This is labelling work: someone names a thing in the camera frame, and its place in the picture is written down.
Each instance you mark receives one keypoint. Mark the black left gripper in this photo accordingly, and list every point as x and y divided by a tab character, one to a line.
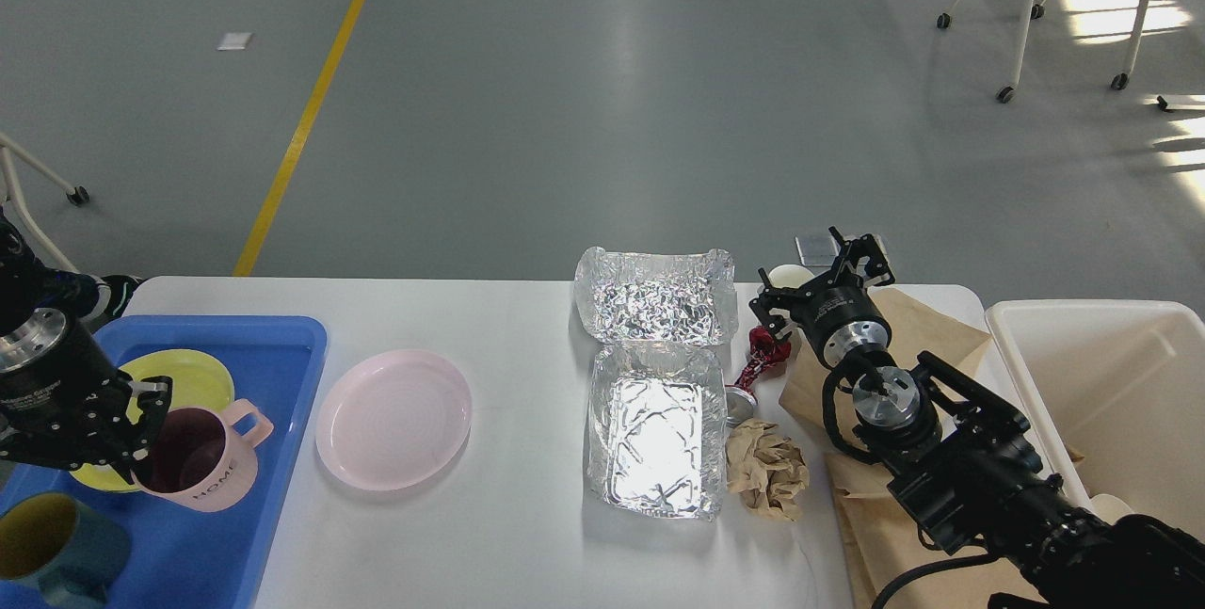
65	404

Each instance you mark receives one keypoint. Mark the white paper cup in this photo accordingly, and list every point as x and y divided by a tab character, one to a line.
789	276

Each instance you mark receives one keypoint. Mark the open aluminium foil container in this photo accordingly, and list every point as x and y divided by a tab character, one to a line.
657	409

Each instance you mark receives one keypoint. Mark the pink plastic plate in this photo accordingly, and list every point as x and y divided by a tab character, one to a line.
394	420

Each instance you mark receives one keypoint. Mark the teal mug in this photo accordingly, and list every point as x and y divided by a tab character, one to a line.
63	549

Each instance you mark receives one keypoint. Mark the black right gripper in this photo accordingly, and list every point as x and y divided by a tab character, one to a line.
839	318

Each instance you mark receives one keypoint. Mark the yellow plastic plate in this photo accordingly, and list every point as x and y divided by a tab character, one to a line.
199	380

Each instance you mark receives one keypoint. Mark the crumpled brown paper ball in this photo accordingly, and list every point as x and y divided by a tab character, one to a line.
766	470

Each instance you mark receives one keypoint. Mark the brown paper bag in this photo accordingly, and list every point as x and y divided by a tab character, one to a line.
879	540

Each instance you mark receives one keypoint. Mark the blue plastic tray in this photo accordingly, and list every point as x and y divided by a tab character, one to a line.
181	558

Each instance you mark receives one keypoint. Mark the small grey metal plate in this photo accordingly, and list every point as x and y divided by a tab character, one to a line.
820	252

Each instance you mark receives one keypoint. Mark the pink mug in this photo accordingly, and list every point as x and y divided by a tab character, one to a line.
203	459

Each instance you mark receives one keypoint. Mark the person leg with shoe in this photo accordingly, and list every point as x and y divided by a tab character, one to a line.
29	284

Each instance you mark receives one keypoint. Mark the white plastic bin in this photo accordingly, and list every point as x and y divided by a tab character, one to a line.
1114	391

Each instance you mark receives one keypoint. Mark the red foil wrapper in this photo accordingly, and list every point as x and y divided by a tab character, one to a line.
764	353

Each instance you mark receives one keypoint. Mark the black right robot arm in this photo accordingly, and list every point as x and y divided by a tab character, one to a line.
960	464

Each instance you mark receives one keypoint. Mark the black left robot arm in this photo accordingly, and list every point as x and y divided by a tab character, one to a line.
65	404

